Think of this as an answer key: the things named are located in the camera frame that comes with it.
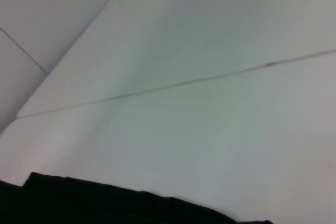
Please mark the black t-shirt with FREE print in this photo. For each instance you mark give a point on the black t-shirt with FREE print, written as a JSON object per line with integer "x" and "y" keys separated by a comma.
{"x": 105, "y": 205}

